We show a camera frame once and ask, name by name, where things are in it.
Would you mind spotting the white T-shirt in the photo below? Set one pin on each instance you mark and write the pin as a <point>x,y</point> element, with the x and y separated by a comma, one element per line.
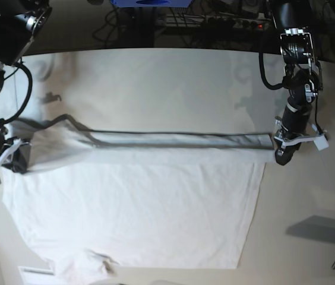
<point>92,201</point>

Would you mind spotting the black power strip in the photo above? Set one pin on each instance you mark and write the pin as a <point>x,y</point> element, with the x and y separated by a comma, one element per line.
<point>228,20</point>

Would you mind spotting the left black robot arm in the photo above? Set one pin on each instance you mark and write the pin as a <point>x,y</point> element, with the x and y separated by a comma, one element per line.
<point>292,22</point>

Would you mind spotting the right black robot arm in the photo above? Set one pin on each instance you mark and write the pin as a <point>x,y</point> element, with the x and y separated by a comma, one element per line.
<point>20,23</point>

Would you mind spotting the blue box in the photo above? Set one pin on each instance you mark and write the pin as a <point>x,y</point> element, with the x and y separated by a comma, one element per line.
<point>151,3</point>

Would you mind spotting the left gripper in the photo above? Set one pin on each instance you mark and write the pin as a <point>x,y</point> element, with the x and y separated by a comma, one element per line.
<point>293,124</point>

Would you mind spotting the white paper sheet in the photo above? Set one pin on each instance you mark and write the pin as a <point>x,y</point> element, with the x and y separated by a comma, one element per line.
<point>30,275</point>

